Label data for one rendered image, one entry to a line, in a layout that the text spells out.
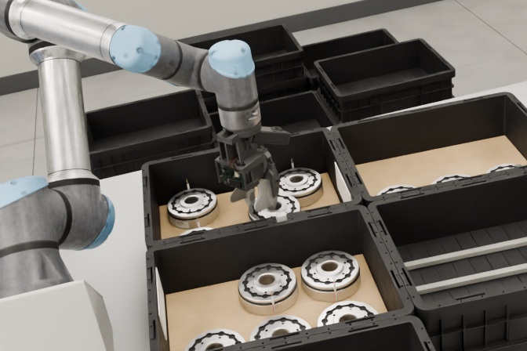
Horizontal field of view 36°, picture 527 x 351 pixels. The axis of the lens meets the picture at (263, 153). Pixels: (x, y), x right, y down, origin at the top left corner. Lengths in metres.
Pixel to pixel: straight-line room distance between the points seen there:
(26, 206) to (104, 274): 0.35
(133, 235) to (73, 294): 0.51
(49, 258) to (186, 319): 0.27
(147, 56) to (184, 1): 3.10
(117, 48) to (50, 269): 0.41
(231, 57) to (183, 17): 3.09
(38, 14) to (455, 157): 0.89
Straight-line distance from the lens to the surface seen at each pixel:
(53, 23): 1.54
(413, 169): 1.74
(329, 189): 1.69
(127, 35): 1.38
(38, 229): 1.51
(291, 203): 1.60
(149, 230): 1.49
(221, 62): 1.41
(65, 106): 1.68
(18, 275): 1.48
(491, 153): 1.79
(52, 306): 1.44
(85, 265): 1.85
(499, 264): 1.49
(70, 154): 1.65
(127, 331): 1.65
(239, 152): 1.48
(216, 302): 1.46
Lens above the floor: 1.77
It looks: 31 degrees down
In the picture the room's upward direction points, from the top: 9 degrees counter-clockwise
